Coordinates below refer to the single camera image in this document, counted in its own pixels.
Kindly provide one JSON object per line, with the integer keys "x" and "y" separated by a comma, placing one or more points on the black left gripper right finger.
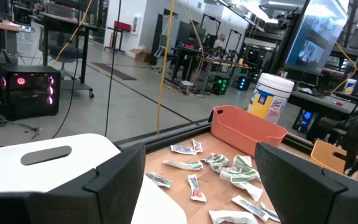
{"x": 297, "y": 193}

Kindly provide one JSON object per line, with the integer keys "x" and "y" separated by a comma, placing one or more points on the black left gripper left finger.
{"x": 113, "y": 193}

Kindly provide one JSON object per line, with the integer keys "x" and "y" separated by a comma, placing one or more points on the plain white packet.
{"x": 250, "y": 191}

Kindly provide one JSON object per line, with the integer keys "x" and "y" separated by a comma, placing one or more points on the white packet grey print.
{"x": 158, "y": 180}

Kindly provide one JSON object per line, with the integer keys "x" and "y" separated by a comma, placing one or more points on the white packet red print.
{"x": 197, "y": 146}
{"x": 196, "y": 188}

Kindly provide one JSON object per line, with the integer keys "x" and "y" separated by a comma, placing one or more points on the yellow plastic bin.
{"x": 325, "y": 155}

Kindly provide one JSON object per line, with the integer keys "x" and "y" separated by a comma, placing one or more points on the black mesh office chair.
{"x": 331, "y": 129}

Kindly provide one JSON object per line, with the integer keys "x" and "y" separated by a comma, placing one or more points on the small red object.
{"x": 339, "y": 103}

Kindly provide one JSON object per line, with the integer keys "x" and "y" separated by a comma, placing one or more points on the white plastic bin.
{"x": 73, "y": 168}

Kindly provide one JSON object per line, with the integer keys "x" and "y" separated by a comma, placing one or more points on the small wipes container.
{"x": 350, "y": 87}

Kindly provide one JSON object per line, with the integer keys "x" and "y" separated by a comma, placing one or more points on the grey desk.
{"x": 322, "y": 104}

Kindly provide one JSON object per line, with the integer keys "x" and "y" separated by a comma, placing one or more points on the computer tower blue light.
{"x": 304, "y": 119}

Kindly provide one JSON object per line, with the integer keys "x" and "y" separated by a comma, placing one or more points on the long crumpled white packet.
{"x": 233, "y": 217}

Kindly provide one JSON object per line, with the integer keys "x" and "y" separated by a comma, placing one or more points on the orange plastic bin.
{"x": 244, "y": 130}

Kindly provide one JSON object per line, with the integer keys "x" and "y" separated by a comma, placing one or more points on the white yellow wipes canister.
{"x": 272, "y": 93}

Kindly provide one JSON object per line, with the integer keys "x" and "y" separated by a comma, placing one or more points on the large monitor blue screen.
{"x": 319, "y": 34}

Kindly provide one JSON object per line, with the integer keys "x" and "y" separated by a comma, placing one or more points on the dark floor mat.
{"x": 113, "y": 72}

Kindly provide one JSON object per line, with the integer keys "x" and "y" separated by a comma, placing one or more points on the black computer tower pink lights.
{"x": 30, "y": 105}

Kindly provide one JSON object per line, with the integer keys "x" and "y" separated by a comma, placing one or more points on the computer tower blue lights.
{"x": 243, "y": 83}

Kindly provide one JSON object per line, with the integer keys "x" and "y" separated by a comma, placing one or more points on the black monitor pole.
{"x": 287, "y": 37}

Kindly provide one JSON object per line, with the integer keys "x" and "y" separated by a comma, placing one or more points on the computer tower green lights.
{"x": 219, "y": 85}

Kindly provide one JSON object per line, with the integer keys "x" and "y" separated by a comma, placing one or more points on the cardboard box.
{"x": 140, "y": 56}

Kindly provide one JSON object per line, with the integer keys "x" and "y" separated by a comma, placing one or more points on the black rolling table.
{"x": 85, "y": 53}

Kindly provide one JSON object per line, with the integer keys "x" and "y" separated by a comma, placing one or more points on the dark office chair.
{"x": 65, "y": 53}

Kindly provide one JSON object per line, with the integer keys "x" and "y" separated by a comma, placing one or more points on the wooden table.
{"x": 225, "y": 63}

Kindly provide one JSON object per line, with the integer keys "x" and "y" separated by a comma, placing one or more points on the black desk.
{"x": 185, "y": 49}

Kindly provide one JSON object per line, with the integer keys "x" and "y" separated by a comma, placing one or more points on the red cart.
{"x": 122, "y": 25}

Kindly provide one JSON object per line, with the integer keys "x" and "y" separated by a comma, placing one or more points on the person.
{"x": 219, "y": 42}

